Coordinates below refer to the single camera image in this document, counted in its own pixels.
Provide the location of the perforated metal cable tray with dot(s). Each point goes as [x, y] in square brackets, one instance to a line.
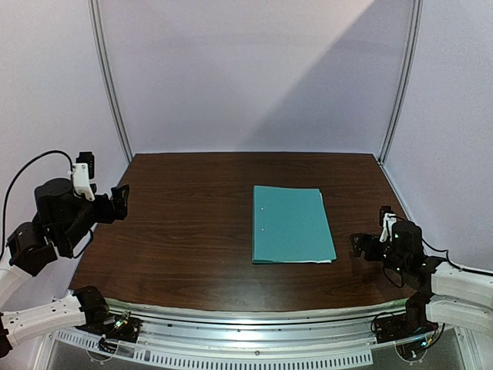
[73, 349]

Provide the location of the left aluminium corner post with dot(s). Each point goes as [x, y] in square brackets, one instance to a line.
[95, 15]

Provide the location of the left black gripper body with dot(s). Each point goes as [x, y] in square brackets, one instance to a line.
[79, 226]

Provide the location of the right aluminium corner post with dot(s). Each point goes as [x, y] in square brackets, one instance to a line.
[404, 77]

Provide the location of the aluminium corner post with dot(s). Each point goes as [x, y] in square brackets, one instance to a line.
[95, 15]
[404, 77]

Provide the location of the white text paper sheet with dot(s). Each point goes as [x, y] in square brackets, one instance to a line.
[329, 261]

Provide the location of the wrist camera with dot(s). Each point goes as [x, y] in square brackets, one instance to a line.
[406, 239]
[53, 201]

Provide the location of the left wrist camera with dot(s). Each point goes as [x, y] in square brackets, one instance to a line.
[53, 201]

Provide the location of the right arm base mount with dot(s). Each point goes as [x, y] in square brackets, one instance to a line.
[387, 326]

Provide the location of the teal plastic folder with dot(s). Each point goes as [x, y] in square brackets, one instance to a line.
[290, 226]

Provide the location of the aluminium front rail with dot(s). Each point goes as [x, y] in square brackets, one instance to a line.
[238, 329]

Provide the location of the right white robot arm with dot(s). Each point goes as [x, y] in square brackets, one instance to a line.
[443, 293]

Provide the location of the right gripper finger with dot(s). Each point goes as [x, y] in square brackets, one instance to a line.
[357, 252]
[356, 240]

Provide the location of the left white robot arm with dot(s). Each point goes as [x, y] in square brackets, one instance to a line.
[30, 248]

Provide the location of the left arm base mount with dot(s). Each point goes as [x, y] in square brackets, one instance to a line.
[119, 327]

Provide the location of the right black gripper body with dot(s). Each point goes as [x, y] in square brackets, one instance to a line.
[370, 247]

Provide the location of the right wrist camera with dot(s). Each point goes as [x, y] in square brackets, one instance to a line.
[406, 239]

